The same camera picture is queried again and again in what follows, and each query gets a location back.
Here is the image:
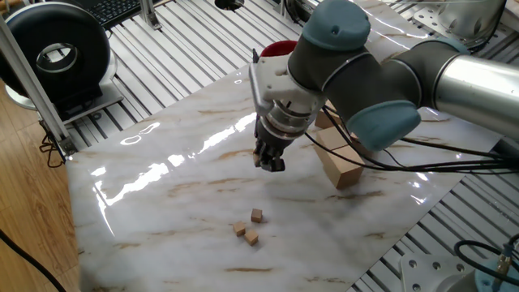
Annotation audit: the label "black computer keyboard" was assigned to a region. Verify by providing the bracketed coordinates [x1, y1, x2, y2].
[79, 0, 163, 30]

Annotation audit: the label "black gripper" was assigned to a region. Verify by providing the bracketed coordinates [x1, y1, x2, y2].
[252, 116, 302, 173]

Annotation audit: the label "thick black cable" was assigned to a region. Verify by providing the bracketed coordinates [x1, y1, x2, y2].
[453, 233, 519, 292]

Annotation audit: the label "red glossy bowl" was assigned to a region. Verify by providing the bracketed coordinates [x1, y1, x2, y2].
[260, 40, 300, 58]

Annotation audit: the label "aluminium frame post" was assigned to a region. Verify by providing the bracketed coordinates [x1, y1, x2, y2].
[0, 15, 79, 159]

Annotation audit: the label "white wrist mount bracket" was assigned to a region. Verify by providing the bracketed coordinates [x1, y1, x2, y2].
[248, 48, 328, 118]

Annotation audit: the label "silver perforated mount plate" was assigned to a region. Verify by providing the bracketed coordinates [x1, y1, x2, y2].
[413, 0, 508, 48]

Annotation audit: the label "black floor cable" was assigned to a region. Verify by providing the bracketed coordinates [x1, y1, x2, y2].
[0, 229, 68, 292]

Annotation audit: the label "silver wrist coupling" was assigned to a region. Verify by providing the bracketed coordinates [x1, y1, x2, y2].
[259, 101, 320, 141]

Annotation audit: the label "glossy marble pattern mat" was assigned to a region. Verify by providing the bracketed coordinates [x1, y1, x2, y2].
[64, 0, 519, 292]

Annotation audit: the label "grey device base plate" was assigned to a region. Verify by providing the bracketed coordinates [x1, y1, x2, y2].
[60, 80, 125, 125]

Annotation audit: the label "metal cable connector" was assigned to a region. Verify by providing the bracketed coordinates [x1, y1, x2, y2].
[496, 245, 513, 281]

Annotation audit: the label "short aluminium post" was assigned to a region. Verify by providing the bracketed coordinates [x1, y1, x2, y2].
[139, 0, 163, 30]

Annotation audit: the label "thin black wire loops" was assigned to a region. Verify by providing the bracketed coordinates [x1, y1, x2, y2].
[39, 121, 66, 168]

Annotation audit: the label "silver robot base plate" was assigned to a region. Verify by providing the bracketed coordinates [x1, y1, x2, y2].
[399, 253, 479, 292]

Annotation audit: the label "black round ring device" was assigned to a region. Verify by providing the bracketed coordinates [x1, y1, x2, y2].
[0, 2, 118, 111]

